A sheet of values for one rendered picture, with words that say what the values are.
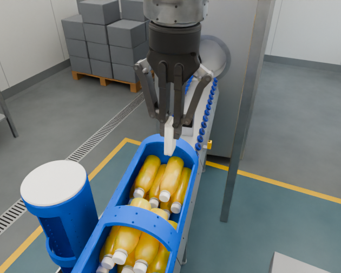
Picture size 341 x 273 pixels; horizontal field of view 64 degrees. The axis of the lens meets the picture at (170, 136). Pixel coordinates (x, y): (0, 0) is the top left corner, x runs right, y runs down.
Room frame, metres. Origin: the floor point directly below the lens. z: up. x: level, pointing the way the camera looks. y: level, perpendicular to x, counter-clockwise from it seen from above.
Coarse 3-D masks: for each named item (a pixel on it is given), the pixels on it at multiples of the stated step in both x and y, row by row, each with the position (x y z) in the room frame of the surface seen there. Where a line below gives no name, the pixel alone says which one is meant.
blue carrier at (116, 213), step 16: (144, 144) 0.91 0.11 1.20; (160, 144) 0.94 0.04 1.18; (176, 144) 0.88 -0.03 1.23; (144, 160) 0.96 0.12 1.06; (192, 160) 0.86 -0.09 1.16; (128, 176) 0.71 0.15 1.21; (192, 176) 0.78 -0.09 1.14; (128, 192) 0.79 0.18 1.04; (112, 208) 0.57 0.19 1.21; (128, 208) 0.55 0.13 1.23; (112, 224) 0.50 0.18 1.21; (128, 224) 0.49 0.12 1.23; (144, 224) 0.49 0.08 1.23; (160, 224) 0.51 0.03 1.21; (96, 240) 0.45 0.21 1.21; (160, 240) 0.47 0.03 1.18; (176, 240) 0.50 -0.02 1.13; (80, 256) 0.42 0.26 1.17; (96, 256) 0.50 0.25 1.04; (176, 256) 0.48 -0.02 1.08; (80, 272) 0.36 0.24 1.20; (112, 272) 0.48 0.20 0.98
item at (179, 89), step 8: (176, 64) 0.39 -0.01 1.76; (176, 72) 0.38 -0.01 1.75; (176, 80) 0.39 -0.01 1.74; (176, 88) 0.39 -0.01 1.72; (184, 88) 0.40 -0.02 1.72; (176, 96) 0.39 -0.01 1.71; (184, 96) 0.41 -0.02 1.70; (176, 104) 0.39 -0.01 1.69; (184, 104) 0.41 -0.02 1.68; (176, 112) 0.39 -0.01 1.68; (176, 120) 0.39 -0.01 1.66
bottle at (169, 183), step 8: (168, 160) 0.87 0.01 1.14; (176, 160) 0.86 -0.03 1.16; (168, 168) 0.81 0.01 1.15; (176, 168) 0.81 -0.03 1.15; (168, 176) 0.76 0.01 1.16; (176, 176) 0.78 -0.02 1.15; (160, 184) 0.74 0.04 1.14; (168, 184) 0.73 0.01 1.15; (176, 184) 0.74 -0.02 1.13; (160, 192) 0.71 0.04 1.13; (168, 192) 0.70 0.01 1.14
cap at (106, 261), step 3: (105, 258) 0.45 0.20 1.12; (108, 258) 0.45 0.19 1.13; (111, 258) 0.45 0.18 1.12; (102, 261) 0.44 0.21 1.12; (105, 261) 0.44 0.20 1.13; (108, 261) 0.44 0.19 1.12; (111, 261) 0.44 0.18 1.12; (102, 264) 0.44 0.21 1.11; (105, 264) 0.43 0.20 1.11; (108, 264) 0.43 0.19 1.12; (111, 264) 0.43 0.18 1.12; (105, 267) 0.43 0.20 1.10; (108, 267) 0.43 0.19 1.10; (111, 267) 0.43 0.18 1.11
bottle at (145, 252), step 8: (160, 216) 0.58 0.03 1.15; (144, 232) 0.52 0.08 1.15; (144, 240) 0.49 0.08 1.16; (152, 240) 0.49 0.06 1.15; (136, 248) 0.47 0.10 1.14; (144, 248) 0.46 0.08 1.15; (152, 248) 0.47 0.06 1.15; (136, 256) 0.45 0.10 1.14; (144, 256) 0.44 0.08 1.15; (152, 256) 0.45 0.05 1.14
